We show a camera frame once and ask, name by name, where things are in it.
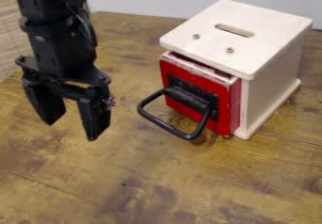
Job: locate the white wooden drawer box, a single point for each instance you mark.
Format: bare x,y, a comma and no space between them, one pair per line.
252,43

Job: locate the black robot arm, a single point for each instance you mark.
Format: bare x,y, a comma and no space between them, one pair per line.
46,11

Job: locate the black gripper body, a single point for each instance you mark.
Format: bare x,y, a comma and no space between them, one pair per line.
60,70

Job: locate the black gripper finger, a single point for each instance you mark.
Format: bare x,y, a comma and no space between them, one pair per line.
94,107
46,104

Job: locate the black metal drawer handle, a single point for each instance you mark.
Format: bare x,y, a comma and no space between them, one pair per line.
191,100

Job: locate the red drawer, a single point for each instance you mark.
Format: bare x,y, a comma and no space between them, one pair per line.
207,86

